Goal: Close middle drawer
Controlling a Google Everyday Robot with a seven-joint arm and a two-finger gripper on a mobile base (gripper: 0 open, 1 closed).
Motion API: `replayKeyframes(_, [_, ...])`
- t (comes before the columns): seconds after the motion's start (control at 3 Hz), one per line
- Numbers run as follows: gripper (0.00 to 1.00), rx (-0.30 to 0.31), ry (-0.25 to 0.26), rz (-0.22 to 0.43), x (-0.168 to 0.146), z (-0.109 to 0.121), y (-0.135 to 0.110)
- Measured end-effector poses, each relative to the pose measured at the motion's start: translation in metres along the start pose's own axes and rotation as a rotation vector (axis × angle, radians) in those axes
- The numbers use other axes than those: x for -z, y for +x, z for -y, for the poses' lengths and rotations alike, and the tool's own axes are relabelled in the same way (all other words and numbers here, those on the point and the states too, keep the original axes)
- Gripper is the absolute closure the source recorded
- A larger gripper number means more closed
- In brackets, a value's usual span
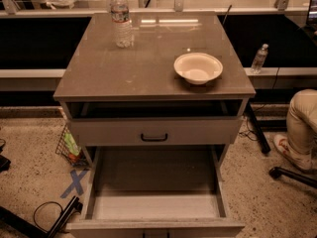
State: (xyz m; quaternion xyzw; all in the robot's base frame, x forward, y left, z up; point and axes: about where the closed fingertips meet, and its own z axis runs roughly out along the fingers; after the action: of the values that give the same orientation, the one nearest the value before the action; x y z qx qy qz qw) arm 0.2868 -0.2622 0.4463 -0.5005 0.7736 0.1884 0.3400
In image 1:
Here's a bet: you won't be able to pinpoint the open middle grey drawer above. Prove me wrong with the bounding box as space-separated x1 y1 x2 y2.
66 146 244 238

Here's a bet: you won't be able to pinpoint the white red sneaker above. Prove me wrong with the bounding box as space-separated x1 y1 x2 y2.
273 135 313 174

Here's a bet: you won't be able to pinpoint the black stand leg left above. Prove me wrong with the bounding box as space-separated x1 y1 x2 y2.
0 196 83 238

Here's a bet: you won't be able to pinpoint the black top drawer handle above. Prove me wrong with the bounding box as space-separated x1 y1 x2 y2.
140 133 168 142

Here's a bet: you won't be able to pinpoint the black cable loop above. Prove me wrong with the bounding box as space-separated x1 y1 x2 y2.
33 200 65 230

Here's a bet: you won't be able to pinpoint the black stand leg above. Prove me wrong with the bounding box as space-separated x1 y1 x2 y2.
0 196 83 238
246 102 270 155

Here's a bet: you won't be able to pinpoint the grey drawer cabinet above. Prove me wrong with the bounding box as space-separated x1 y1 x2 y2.
54 12 255 161

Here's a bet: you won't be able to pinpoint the top grey drawer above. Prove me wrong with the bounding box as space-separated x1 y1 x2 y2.
68 117 242 147

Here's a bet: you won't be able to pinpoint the black office chair base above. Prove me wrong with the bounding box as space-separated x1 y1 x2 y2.
268 167 317 188

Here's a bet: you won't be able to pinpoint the wire mesh basket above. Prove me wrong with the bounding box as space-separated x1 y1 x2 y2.
55 126 88 167

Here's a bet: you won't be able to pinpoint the person leg beige trousers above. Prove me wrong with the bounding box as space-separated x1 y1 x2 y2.
286 89 317 156

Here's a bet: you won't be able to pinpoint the black stand leg right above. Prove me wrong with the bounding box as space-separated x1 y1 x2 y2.
246 102 270 155

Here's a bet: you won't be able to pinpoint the blue tape cross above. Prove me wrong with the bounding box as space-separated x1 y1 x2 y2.
60 169 88 198

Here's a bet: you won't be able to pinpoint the small water bottle on ledge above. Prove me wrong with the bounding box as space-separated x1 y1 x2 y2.
251 44 268 74

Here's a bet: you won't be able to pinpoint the white bowl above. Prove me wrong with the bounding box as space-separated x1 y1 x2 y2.
173 53 223 85

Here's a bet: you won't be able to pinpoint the clear water bottle on cabinet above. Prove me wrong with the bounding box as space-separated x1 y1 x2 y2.
110 0 133 48

